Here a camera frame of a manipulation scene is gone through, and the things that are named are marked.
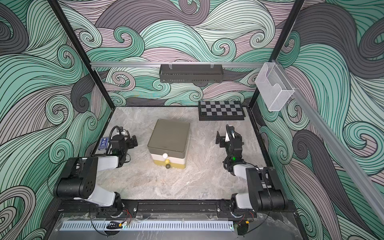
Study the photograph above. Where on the white drawer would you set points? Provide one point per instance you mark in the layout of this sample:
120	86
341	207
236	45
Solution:
160	160

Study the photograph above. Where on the black wall-mounted tray shelf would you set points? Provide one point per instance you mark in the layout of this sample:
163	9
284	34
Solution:
197	74

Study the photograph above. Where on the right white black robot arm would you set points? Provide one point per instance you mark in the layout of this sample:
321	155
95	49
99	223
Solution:
265	192

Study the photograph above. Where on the aluminium wall rail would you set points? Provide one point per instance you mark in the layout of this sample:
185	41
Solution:
137	64
365	185

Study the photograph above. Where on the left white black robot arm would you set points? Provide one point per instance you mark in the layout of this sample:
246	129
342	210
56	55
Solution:
77	180

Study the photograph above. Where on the olive three-drawer storage box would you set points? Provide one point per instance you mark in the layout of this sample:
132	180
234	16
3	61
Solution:
170	137

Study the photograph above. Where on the aluminium right wall rail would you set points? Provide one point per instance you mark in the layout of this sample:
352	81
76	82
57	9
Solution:
365	185

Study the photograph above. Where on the blue playing card box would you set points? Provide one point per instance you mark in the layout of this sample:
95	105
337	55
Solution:
103	144

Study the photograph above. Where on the white slotted cable duct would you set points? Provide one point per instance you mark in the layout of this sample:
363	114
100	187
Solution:
227	226

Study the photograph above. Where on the aluminium back wall rail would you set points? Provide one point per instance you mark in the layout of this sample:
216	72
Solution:
137	64

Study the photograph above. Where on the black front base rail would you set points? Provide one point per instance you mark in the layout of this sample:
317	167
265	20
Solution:
138	208

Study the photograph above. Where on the clear acrylic wall holder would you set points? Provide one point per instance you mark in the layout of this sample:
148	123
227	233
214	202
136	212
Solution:
274	86

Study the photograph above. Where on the black white chessboard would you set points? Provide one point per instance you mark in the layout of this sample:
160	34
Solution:
221	111

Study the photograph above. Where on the yellow bottom drawer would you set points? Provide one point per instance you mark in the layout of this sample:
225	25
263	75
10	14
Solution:
169	165

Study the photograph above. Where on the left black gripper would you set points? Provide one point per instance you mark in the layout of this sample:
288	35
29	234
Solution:
127	143

